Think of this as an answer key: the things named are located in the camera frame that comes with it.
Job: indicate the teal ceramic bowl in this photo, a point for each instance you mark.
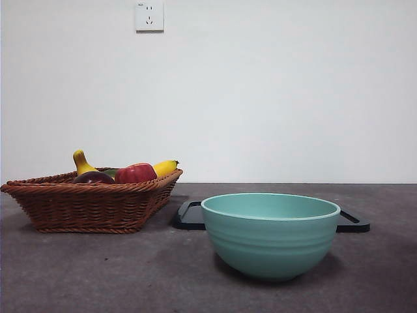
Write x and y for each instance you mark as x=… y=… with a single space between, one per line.
x=270 y=241

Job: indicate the dark rectangular tray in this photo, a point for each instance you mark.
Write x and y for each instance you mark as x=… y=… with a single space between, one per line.
x=190 y=218

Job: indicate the red apple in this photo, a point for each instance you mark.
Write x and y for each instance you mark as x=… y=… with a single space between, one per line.
x=135 y=173

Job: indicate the green avocado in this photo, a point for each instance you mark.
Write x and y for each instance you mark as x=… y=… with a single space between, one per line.
x=111 y=172

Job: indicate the yellow banana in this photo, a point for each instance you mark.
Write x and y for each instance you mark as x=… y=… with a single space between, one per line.
x=84 y=164

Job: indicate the brown wicker basket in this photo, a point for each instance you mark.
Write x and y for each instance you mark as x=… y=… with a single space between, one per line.
x=84 y=205

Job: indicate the white wall socket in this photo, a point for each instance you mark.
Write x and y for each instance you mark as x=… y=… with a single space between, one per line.
x=149 y=15

